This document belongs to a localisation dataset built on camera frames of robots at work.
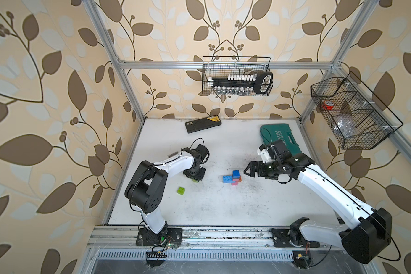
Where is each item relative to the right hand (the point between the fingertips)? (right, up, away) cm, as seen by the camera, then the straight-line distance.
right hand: (252, 173), depth 78 cm
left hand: (-28, -4, +12) cm, 31 cm away
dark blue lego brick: (-7, -2, +4) cm, 8 cm away
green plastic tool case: (+20, +19, +30) cm, 41 cm away
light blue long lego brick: (-11, -5, +8) cm, 15 cm away
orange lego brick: (-4, -5, +9) cm, 11 cm away
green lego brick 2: (-27, -5, +5) cm, 28 cm away
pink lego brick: (-6, -7, +10) cm, 13 cm away
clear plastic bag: (+37, +21, -8) cm, 43 cm away
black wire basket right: (+44, +24, -6) cm, 51 cm away
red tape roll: (+37, +32, +2) cm, 49 cm away
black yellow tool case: (-25, +26, +40) cm, 54 cm away
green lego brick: (-35, -11, +8) cm, 38 cm away
